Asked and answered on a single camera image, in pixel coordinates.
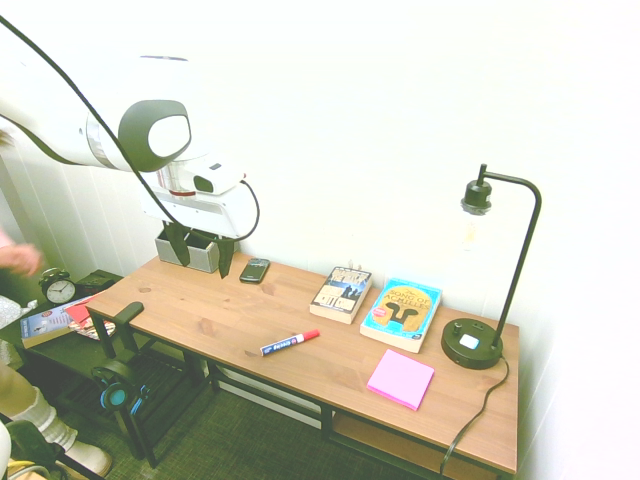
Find pink sticky note pad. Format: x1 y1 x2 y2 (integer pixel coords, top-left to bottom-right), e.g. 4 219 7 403
366 348 436 412

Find wooden desk black frame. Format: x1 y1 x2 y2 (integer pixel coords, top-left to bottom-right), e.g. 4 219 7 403
85 252 521 480

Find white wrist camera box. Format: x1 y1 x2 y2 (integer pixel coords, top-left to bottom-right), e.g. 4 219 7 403
187 158 247 196

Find black blue headphones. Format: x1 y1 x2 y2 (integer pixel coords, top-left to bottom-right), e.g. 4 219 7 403
90 359 151 417

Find dark paperback book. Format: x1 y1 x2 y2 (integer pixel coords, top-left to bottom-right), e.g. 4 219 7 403
309 265 374 326

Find black headphone hook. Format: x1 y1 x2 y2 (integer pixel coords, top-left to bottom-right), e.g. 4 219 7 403
102 301 146 362

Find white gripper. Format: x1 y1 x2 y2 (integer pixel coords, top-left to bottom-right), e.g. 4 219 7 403
141 185 242 280

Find black desk lamp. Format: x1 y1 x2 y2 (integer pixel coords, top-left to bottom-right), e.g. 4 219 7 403
440 163 543 371

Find white sock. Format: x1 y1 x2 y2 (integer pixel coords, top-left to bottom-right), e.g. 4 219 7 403
9 387 79 449

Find person's bare hand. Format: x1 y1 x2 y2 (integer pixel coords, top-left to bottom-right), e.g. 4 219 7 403
0 243 45 276

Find black alarm clock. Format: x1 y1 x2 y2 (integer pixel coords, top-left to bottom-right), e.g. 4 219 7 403
38 267 77 306

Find person's bare leg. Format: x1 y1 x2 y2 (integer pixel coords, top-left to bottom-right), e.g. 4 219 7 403
0 359 41 419

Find black side table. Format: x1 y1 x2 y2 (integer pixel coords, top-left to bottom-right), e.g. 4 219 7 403
0 269 211 451

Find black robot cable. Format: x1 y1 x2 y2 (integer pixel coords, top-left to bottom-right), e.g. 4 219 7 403
0 14 262 246

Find grey fabric desk organizer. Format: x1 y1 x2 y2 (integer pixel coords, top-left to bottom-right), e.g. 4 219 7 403
154 227 224 274

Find blue white book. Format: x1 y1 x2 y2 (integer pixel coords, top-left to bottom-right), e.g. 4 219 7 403
19 307 76 350

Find blue Song of Achilles book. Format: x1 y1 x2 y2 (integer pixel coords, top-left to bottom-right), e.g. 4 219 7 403
359 277 444 355

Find black mobile phone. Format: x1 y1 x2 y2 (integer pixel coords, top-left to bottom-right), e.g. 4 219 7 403
238 257 272 285

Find red patterned notebook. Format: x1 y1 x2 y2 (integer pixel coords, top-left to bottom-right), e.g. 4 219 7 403
63 295 117 342

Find black lamp power cable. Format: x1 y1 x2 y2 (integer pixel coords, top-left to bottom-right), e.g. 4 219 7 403
438 352 511 476

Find white patterned garment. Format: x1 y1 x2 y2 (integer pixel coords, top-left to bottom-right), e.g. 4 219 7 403
0 294 39 371

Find beige shoe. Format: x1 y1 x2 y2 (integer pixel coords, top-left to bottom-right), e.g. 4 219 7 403
62 439 114 479

